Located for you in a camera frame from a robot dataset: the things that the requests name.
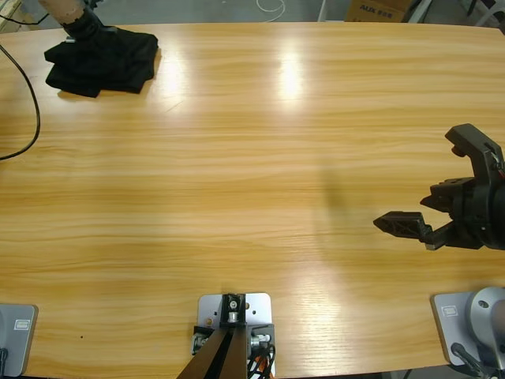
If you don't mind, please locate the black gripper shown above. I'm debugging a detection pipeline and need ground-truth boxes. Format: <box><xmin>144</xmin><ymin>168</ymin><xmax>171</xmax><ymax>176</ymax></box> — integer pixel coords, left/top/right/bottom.
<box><xmin>372</xmin><ymin>177</ymin><xmax>505</xmax><ymax>252</ymax></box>
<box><xmin>61</xmin><ymin>6</ymin><xmax>118</xmax><ymax>43</ymax></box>

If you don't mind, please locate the black polo shirt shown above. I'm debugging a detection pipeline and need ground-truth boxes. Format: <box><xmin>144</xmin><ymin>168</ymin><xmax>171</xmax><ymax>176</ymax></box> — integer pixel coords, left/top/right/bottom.
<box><xmin>43</xmin><ymin>25</ymin><xmax>161</xmax><ymax>99</ymax></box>

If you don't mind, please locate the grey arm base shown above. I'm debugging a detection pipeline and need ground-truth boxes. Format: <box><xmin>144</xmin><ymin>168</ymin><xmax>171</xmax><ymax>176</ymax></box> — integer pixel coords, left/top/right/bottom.
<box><xmin>429</xmin><ymin>286</ymin><xmax>505</xmax><ymax>370</ymax></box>
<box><xmin>0</xmin><ymin>302</ymin><xmax>39</xmax><ymax>378</ymax></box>

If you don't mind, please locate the wooden crate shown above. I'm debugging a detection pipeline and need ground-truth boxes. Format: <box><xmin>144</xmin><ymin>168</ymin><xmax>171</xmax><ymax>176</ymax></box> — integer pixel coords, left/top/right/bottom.
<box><xmin>0</xmin><ymin>0</ymin><xmax>40</xmax><ymax>35</ymax></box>

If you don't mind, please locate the white furniture leg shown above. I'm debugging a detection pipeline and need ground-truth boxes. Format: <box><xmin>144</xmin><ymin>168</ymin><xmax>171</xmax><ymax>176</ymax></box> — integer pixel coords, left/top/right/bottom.
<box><xmin>406</xmin><ymin>0</ymin><xmax>435</xmax><ymax>24</ymax></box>

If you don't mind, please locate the brown cardboard box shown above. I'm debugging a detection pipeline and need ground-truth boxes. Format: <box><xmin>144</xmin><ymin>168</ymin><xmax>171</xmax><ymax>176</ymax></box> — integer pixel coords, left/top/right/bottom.
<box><xmin>345</xmin><ymin>0</ymin><xmax>413</xmax><ymax>23</ymax></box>

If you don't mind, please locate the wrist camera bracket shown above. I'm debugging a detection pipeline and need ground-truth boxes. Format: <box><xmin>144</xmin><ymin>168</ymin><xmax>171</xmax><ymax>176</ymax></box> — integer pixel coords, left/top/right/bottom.
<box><xmin>444</xmin><ymin>122</ymin><xmax>505</xmax><ymax>186</ymax></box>

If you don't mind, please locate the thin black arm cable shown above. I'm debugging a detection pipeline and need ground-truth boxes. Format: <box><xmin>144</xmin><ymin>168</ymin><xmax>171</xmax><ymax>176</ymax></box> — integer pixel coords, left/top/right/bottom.
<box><xmin>0</xmin><ymin>7</ymin><xmax>51</xmax><ymax>161</ymax></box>

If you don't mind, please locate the white floor cable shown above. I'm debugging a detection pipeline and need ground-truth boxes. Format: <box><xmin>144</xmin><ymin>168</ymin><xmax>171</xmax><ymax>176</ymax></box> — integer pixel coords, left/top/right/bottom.
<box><xmin>256</xmin><ymin>0</ymin><xmax>286</xmax><ymax>20</ymax></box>

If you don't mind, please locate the white mount block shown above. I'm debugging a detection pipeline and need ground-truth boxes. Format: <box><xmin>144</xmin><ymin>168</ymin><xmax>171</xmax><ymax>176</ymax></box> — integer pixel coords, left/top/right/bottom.
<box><xmin>196</xmin><ymin>291</ymin><xmax>275</xmax><ymax>379</ymax></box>

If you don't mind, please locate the black cable bundle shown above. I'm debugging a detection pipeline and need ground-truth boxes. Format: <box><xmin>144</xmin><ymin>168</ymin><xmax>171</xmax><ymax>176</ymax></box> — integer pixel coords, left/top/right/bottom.
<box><xmin>246</xmin><ymin>342</ymin><xmax>277</xmax><ymax>378</ymax></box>

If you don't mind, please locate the orange cable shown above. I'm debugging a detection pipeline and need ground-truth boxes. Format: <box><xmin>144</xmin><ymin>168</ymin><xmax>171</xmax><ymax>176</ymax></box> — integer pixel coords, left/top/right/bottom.
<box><xmin>252</xmin><ymin>353</ymin><xmax>275</xmax><ymax>379</ymax></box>

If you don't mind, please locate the dark camera post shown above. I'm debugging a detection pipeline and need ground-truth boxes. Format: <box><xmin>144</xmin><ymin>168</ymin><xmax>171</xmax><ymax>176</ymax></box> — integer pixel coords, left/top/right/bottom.
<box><xmin>175</xmin><ymin>291</ymin><xmax>249</xmax><ymax>379</ymax></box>

